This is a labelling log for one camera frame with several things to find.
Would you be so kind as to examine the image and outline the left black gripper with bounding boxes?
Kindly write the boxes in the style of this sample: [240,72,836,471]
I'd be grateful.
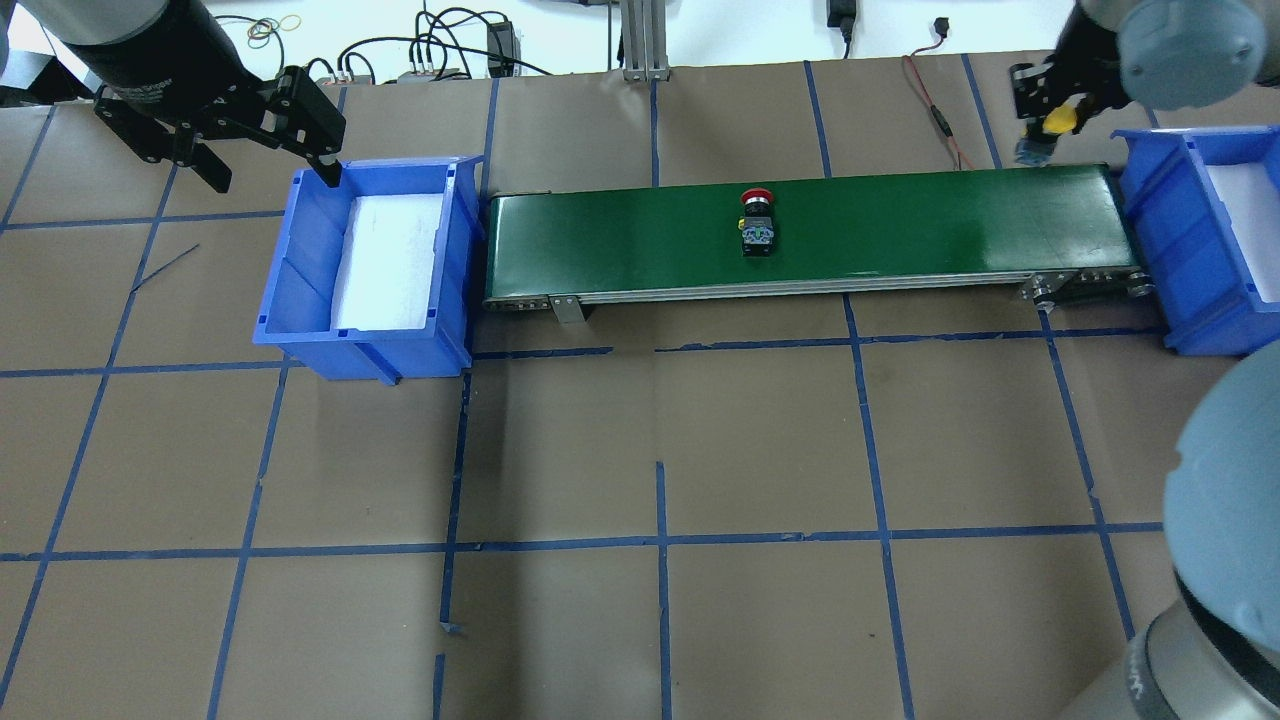
[95,40,346,193]

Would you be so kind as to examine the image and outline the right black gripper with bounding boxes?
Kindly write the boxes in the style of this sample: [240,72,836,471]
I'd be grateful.
[1007,15,1132,126]

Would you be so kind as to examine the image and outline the yellow push button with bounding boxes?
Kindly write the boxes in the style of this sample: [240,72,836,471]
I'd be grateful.
[1014,102,1079,167]

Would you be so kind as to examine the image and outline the red mushroom push button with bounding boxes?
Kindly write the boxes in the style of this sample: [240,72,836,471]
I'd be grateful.
[739,187,776,258]

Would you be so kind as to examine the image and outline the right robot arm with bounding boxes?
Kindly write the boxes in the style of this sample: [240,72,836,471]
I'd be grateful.
[1010,1,1279,719]

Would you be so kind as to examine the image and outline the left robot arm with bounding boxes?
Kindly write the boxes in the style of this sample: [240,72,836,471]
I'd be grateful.
[26,1,346,193]

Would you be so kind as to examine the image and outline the green conveyor belt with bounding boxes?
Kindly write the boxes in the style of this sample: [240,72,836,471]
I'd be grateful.
[484,164,1155,322]

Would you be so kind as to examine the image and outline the blue bin with foam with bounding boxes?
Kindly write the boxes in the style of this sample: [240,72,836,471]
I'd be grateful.
[252,156,484,386]

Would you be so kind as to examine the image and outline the white foam pad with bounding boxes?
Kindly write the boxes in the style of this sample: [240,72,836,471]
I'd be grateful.
[330,193,444,331]

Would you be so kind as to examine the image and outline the blue bin right side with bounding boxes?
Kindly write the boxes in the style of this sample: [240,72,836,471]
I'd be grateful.
[1117,126,1279,356]

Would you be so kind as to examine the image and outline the red black power cable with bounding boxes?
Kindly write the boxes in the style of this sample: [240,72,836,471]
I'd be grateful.
[902,18,977,170]

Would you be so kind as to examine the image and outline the aluminium frame post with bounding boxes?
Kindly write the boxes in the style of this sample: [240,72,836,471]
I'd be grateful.
[617,0,671,83]

